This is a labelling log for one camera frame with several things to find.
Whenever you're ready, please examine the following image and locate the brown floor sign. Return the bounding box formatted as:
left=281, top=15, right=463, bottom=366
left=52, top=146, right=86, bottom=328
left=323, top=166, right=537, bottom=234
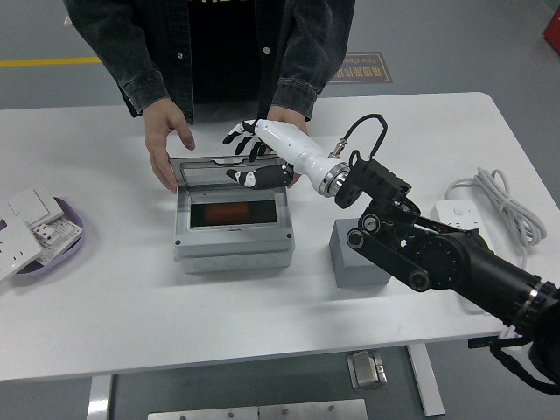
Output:
left=330, top=52, right=394, bottom=84

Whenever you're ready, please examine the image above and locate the person's right hand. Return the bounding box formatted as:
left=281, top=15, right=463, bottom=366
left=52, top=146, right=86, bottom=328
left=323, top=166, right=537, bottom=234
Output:
left=143, top=101, right=197, bottom=194

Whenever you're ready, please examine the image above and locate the white wall switch plate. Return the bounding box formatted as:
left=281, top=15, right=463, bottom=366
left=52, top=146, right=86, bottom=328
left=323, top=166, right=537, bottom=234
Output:
left=7, top=185, right=66, bottom=228

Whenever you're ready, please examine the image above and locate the yellow floor tape line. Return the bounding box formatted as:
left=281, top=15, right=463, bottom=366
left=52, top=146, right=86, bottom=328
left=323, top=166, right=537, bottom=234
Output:
left=0, top=55, right=102, bottom=69

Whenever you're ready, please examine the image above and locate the white table leg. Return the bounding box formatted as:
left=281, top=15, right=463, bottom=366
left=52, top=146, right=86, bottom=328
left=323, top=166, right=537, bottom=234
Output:
left=406, top=343, right=447, bottom=417
left=87, top=374, right=114, bottom=420

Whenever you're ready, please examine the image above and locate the white perforated plate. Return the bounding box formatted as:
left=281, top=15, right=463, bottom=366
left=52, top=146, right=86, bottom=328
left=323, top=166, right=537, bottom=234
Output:
left=37, top=218, right=84, bottom=266

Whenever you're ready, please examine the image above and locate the metal floor socket box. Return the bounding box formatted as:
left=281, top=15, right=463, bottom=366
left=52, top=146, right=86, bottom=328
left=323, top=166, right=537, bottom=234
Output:
left=346, top=349, right=389, bottom=390

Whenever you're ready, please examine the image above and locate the white power strip cable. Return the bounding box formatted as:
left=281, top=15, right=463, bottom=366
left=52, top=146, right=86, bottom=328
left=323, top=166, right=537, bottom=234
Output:
left=444, top=165, right=548, bottom=275

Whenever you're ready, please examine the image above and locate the red object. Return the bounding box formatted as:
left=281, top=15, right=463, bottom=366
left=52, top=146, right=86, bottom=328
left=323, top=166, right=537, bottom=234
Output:
left=542, top=8, right=560, bottom=49

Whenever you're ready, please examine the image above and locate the white socket panel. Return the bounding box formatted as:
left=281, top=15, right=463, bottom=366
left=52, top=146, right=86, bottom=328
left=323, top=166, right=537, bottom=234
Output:
left=0, top=216, right=44, bottom=282

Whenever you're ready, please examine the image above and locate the small white socket module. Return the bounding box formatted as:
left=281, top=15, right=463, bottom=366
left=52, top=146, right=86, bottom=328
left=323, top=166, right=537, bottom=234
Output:
left=29, top=221, right=60, bottom=249

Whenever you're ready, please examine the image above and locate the white power plug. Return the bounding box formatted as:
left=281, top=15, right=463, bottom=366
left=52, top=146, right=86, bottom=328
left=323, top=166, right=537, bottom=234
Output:
left=497, top=328, right=526, bottom=347

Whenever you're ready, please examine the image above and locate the grey cube block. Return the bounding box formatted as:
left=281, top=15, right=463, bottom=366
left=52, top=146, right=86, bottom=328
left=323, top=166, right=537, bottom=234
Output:
left=328, top=217, right=393, bottom=289

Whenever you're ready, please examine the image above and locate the grey junction box with lid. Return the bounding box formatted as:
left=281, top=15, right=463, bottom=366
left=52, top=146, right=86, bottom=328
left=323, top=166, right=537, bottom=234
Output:
left=168, top=155, right=294, bottom=275

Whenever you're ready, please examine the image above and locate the grey metal base plate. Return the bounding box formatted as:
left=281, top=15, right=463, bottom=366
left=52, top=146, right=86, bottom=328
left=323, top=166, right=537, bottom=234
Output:
left=147, top=404, right=260, bottom=420
left=257, top=398, right=368, bottom=420

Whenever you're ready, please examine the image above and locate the person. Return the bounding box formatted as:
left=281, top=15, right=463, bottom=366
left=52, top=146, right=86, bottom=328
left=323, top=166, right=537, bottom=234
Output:
left=63, top=0, right=358, bottom=193

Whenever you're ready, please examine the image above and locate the white power strip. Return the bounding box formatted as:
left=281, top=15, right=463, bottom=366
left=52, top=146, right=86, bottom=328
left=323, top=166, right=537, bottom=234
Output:
left=430, top=199, right=491, bottom=316

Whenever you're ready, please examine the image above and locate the black table bracket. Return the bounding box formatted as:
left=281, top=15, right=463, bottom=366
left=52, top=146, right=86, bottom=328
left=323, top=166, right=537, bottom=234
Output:
left=467, top=335, right=501, bottom=350

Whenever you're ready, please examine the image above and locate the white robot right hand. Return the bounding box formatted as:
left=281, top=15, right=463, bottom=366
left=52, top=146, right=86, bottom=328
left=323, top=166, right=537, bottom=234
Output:
left=221, top=117, right=349, bottom=193

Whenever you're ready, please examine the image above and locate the orange cylinder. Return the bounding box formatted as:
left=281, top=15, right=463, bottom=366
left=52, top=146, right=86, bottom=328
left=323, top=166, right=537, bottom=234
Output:
left=205, top=202, right=250, bottom=223

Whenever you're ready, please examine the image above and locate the person's left hand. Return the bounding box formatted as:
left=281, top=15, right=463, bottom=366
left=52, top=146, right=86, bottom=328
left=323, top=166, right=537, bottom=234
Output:
left=267, top=104, right=310, bottom=190

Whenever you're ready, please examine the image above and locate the purple oval tray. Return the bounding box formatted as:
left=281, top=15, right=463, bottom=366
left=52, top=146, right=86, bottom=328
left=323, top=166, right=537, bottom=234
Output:
left=8, top=196, right=87, bottom=285

